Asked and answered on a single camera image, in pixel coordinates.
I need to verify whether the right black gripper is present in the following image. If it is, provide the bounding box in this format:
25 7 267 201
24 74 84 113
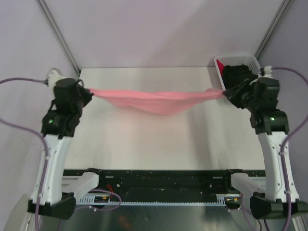
223 79 260 112

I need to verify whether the pink t shirt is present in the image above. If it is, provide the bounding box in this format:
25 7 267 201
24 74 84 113
90 89 223 115

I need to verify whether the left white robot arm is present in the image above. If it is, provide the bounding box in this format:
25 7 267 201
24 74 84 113
27 78 106 220

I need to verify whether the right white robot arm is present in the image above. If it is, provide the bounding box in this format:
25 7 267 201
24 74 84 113
222 77 308 219

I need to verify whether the black t shirt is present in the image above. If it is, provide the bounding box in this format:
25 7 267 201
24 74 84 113
222 64 258 90

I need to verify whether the white plastic basket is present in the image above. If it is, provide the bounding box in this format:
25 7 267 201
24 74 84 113
214 53 261 90

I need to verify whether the red t shirt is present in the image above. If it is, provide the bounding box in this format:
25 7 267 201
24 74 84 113
216 60 225 76

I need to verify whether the left aluminium frame post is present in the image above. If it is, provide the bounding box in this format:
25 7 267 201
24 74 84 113
36 0 81 77

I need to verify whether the aluminium frame post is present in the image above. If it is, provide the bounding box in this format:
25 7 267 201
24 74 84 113
255 0 294 59
36 0 81 77

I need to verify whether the right aluminium frame post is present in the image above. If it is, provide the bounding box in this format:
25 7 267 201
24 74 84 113
255 0 294 59

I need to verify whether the grey slotted cable duct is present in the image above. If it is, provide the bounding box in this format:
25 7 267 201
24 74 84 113
77 194 241 206

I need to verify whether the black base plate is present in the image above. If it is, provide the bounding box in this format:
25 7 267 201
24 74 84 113
64 168 265 203

